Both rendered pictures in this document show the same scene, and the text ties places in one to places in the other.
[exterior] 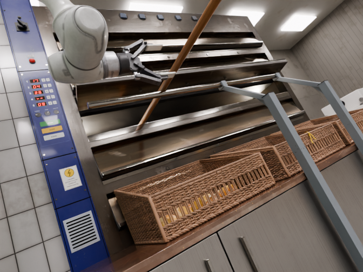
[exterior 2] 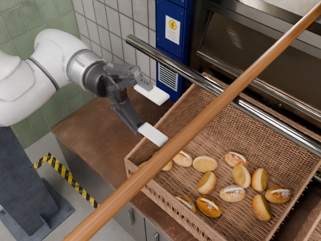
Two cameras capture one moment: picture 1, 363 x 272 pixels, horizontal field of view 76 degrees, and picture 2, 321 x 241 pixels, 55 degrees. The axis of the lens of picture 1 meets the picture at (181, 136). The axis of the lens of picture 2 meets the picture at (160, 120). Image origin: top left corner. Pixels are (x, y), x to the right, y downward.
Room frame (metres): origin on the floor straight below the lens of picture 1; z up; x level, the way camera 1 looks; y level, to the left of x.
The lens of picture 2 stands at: (0.71, -0.46, 1.69)
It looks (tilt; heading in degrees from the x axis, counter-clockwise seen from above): 50 degrees down; 74
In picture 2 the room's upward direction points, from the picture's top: straight up
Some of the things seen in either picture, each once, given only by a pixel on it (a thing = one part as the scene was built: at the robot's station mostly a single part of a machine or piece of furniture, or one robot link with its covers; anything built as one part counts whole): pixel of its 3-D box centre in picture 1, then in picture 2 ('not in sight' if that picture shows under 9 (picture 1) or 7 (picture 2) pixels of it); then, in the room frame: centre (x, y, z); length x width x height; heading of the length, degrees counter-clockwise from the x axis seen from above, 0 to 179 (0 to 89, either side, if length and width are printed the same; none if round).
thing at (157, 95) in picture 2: (154, 47); (151, 92); (0.81, -0.04, 1.27); 0.07 x 0.03 x 0.01; 122
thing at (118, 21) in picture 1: (170, 25); not in sight; (1.64, -0.29, 1.99); 1.80 x 0.08 x 0.21; 121
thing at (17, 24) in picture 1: (20, 21); not in sight; (1.03, 0.57, 1.92); 0.06 x 0.04 x 0.11; 121
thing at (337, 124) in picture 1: (325, 129); not in sight; (1.72, -0.98, 0.72); 0.56 x 0.49 x 0.28; 121
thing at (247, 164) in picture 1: (188, 187); (221, 162); (1.09, 0.07, 0.72); 0.56 x 0.49 x 0.28; 122
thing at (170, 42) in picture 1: (181, 41); not in sight; (1.62, -0.30, 1.80); 1.79 x 0.11 x 0.19; 121
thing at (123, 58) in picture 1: (128, 63); (110, 85); (0.74, 0.07, 1.20); 0.09 x 0.07 x 0.08; 122
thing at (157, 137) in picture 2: (166, 75); (153, 134); (0.81, -0.04, 1.13); 0.07 x 0.03 x 0.01; 122
